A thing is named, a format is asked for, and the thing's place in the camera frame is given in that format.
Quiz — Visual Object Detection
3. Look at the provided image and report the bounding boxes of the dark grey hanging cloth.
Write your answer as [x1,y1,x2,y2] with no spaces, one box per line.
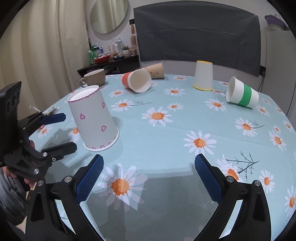
[133,1,261,76]

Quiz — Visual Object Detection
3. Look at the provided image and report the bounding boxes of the daisy print blue tablecloth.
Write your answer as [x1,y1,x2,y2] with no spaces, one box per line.
[28,73,296,241]

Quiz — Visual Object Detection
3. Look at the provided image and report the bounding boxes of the beige curtain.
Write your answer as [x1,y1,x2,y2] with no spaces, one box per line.
[1,1,89,118]

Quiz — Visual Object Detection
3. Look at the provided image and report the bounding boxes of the oval wall mirror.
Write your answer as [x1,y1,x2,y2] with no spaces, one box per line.
[90,0,128,34]

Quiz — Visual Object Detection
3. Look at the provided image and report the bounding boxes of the white cup yellow rim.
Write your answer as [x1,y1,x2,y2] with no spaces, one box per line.
[193,60,213,91]

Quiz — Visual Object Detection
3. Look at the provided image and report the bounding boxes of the white paper cup pink hearts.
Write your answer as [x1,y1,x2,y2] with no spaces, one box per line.
[67,85,119,152]

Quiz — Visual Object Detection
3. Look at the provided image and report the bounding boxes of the small potted plant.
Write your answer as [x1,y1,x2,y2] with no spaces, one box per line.
[122,46,130,57]

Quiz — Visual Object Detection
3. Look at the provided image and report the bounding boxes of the brown kraft paper cup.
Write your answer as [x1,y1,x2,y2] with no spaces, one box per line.
[142,63,165,79]

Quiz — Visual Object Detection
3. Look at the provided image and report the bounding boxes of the beige ceramic mug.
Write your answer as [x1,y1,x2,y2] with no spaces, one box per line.
[79,69,106,86]

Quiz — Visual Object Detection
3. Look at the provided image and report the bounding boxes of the black side shelf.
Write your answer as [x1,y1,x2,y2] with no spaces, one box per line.
[77,55,140,77]

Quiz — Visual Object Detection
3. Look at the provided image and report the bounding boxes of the green banded white paper cup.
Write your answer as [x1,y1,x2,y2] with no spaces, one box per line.
[226,76,259,109]

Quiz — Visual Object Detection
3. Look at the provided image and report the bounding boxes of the green plastic bottle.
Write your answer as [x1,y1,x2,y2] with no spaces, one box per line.
[88,45,97,64]

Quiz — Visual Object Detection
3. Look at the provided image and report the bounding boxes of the orange banded white paper cup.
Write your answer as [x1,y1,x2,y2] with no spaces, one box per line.
[121,69,152,93]

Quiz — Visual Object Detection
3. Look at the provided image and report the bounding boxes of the red bowl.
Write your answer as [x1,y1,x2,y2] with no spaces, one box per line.
[94,55,110,64]

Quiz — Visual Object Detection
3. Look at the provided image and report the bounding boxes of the grey sleeved left forearm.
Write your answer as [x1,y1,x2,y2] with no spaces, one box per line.
[1,170,28,225]

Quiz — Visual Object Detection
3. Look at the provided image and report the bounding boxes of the person's left hand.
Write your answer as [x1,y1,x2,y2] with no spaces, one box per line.
[0,138,38,190]

